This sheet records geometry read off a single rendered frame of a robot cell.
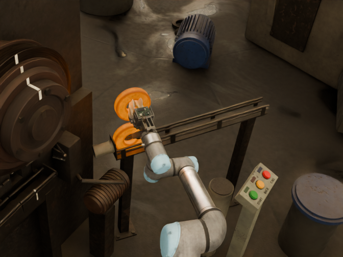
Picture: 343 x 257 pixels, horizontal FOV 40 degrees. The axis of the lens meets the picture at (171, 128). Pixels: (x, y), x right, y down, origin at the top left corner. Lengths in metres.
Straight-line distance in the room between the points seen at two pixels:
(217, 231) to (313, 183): 1.02
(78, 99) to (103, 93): 1.45
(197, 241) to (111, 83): 2.21
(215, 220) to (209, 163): 1.44
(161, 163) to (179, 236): 0.33
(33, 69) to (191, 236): 0.74
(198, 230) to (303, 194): 0.98
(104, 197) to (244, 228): 0.71
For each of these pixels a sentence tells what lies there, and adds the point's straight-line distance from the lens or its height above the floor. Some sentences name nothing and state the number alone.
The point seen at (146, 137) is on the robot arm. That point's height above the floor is 0.92.
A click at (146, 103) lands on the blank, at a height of 0.91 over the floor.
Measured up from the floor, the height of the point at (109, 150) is 0.68.
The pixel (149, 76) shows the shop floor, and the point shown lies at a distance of 3.70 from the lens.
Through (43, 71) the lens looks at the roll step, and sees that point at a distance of 1.56.
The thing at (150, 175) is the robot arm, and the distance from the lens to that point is 1.88.
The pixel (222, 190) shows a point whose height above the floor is 0.52.
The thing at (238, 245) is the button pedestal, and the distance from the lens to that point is 2.46.
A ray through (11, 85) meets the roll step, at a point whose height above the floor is 1.28.
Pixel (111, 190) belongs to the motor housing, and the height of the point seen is 0.52.
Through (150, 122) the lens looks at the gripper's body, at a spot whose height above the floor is 0.94.
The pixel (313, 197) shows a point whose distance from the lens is 2.46.
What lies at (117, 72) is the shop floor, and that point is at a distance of 3.72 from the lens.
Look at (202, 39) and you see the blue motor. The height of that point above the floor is 0.31.
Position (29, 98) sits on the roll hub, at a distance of 1.48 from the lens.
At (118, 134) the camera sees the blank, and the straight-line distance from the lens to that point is 2.07.
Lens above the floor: 2.17
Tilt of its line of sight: 42 degrees down
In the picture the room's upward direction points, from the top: 8 degrees clockwise
